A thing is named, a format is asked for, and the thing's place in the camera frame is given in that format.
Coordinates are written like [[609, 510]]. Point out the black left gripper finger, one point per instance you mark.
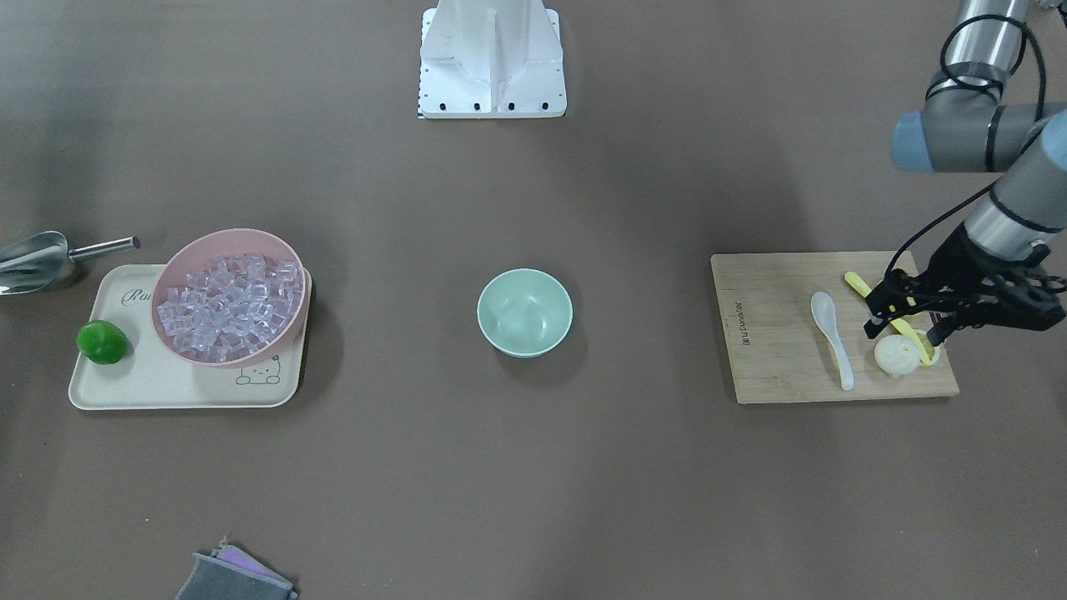
[[944, 324], [894, 297]]

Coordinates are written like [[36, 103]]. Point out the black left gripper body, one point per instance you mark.
[[959, 264]]

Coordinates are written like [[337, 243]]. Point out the white ceramic spoon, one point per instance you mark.
[[824, 314]]

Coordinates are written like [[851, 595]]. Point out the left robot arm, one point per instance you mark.
[[964, 127]]

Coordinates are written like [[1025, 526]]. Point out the mint green bowl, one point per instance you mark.
[[524, 312]]

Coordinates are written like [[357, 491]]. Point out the pile of clear ice cubes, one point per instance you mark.
[[231, 308]]

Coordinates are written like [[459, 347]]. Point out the pink bowl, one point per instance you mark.
[[224, 243]]

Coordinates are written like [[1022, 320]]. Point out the metal ice scoop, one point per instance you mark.
[[46, 262]]

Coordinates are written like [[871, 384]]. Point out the single lemon slice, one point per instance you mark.
[[928, 353]]

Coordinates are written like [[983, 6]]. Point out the yellow plastic knife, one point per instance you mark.
[[859, 285]]

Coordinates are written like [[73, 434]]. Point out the wooden cutting board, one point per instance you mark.
[[777, 354]]

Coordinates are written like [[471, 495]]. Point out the grey and purple cloth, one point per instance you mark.
[[230, 572]]

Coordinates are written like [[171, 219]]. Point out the cream rabbit tray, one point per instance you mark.
[[152, 377]]

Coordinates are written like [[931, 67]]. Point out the green lime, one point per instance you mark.
[[102, 342]]

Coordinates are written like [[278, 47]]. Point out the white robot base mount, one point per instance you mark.
[[491, 60]]

